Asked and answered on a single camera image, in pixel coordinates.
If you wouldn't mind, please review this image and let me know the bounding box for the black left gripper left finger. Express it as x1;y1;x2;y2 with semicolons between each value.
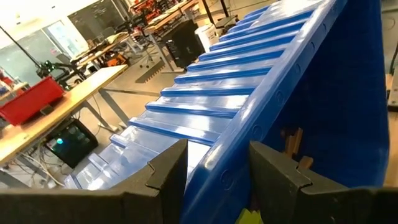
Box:
110;139;189;224

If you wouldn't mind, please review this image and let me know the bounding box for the light wooden workbench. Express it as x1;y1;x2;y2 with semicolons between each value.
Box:
0;64;129;166

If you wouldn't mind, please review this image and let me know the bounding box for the dark toothed floor strip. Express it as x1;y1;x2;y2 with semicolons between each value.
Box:
135;58;165;84

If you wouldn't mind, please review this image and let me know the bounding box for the white storage container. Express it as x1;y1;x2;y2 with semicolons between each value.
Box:
194;23;220;53

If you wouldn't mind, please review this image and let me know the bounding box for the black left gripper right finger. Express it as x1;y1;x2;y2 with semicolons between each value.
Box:
248;141;349;224

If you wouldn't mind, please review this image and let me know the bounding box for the background wooden table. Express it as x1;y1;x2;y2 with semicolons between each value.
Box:
70;0;200;68

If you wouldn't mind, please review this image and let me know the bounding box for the orange black tool bag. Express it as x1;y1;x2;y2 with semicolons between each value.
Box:
104;51;129;68

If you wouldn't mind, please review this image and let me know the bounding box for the black equipment case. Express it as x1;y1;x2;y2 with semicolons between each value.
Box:
164;19;206;71

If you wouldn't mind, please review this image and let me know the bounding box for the red plastic crate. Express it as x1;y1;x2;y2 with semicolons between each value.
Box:
0;76;65;127

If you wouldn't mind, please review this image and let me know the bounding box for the large glass window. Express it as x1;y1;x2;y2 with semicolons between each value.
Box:
0;29;68;86

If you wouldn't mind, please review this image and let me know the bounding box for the lime green wooden block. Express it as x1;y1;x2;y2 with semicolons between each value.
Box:
235;208;264;224

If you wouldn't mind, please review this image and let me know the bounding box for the blue plastic bin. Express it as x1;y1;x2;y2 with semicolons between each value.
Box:
63;0;391;224

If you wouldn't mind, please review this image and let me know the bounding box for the natural wooden block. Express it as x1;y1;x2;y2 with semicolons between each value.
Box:
281;127;304;158
297;155;314;170

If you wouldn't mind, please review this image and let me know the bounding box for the computer tower with LEDs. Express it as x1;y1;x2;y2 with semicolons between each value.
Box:
45;118;100;169

